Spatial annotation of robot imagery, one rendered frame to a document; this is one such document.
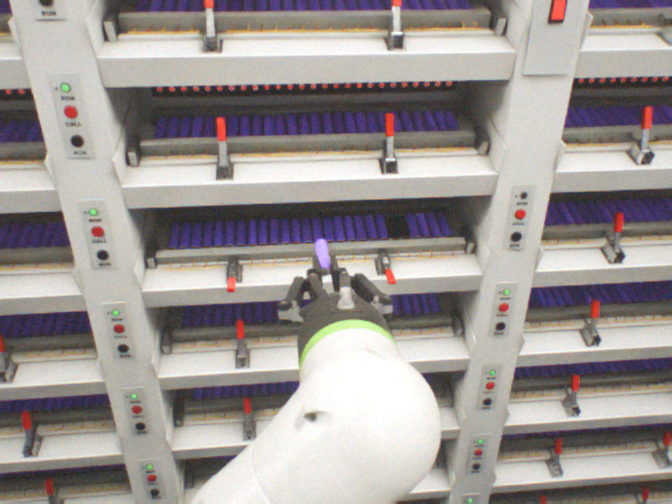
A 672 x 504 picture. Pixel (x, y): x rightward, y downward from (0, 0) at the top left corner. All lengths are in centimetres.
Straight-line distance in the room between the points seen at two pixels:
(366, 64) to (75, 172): 47
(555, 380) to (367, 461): 101
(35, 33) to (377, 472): 72
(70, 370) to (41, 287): 19
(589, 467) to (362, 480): 118
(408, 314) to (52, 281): 67
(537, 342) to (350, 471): 86
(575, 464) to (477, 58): 101
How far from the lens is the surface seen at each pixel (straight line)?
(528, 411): 132
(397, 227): 107
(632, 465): 158
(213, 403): 123
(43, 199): 96
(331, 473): 39
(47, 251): 108
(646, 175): 108
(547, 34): 91
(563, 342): 122
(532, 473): 147
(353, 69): 85
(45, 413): 133
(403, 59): 85
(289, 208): 107
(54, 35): 88
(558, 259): 110
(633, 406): 143
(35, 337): 121
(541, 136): 95
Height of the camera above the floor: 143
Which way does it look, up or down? 28 degrees down
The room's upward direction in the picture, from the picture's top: straight up
